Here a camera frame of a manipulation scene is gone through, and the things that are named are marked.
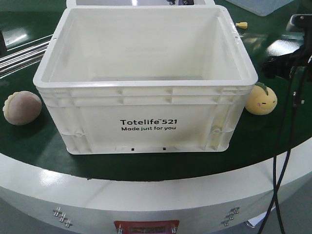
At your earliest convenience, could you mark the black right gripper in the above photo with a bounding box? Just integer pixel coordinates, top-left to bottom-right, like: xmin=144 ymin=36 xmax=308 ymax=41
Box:
xmin=262 ymin=14 xmax=312 ymax=80

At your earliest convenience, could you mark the yellow smiling plush toy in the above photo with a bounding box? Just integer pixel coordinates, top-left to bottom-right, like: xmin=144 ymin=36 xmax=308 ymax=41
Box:
xmin=245 ymin=82 xmax=277 ymax=116

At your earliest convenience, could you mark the white plastic tote crate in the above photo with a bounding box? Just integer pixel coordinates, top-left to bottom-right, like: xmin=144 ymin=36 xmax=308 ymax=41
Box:
xmin=33 ymin=1 xmax=258 ymax=155

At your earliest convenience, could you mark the pink round plush toy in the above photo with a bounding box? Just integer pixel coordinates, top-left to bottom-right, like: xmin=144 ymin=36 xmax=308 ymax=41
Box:
xmin=2 ymin=91 xmax=42 ymax=126

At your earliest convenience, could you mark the small yellow toy piece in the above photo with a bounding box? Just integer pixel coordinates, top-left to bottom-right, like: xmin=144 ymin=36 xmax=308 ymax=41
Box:
xmin=235 ymin=22 xmax=248 ymax=29

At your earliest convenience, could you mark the clear plastic storage bin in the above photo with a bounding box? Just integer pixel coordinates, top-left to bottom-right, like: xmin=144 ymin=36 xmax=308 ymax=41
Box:
xmin=227 ymin=0 xmax=292 ymax=17

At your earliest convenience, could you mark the red warning label plate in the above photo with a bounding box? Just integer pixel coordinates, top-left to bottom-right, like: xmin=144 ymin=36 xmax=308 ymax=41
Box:
xmin=114 ymin=220 xmax=179 ymax=234

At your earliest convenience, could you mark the black right cable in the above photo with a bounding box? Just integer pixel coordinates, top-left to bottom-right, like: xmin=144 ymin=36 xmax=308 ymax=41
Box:
xmin=258 ymin=65 xmax=305 ymax=234

